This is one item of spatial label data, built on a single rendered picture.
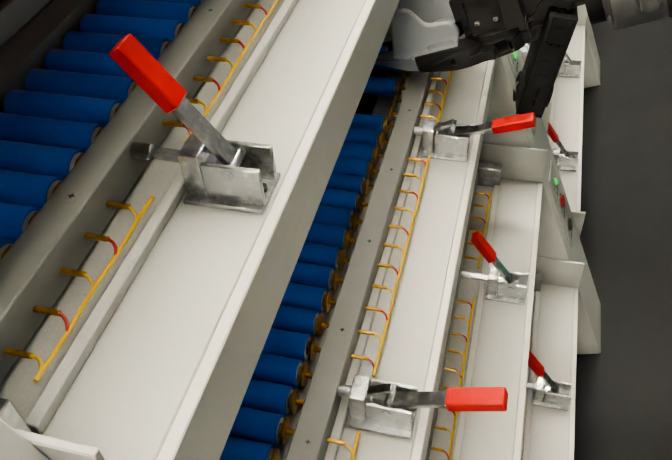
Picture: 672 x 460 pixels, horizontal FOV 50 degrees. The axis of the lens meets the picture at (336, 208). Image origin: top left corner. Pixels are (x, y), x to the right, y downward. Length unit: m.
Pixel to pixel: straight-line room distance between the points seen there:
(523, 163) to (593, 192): 0.52
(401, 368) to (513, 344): 0.26
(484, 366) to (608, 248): 0.61
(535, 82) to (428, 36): 0.11
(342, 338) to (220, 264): 0.18
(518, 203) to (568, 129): 0.44
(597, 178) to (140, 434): 1.22
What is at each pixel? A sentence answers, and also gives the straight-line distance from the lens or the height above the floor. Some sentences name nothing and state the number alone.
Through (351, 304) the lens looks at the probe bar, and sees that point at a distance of 0.49.
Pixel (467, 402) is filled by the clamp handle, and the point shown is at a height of 0.57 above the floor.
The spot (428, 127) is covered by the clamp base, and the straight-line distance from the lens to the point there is 0.63.
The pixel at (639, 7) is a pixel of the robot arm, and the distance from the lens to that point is 0.63.
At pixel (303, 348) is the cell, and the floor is 0.59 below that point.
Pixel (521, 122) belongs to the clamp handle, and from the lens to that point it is 0.61.
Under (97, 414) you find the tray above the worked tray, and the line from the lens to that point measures 0.29.
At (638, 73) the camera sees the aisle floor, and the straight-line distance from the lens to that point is 1.67.
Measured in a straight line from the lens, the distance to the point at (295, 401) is 0.47.
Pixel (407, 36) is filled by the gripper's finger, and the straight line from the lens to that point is 0.67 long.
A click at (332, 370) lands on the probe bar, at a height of 0.58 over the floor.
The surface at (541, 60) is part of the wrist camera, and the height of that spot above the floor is 0.57.
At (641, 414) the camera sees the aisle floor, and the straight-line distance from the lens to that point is 1.09.
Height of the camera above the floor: 0.91
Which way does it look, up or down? 34 degrees down
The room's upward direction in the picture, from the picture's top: 30 degrees counter-clockwise
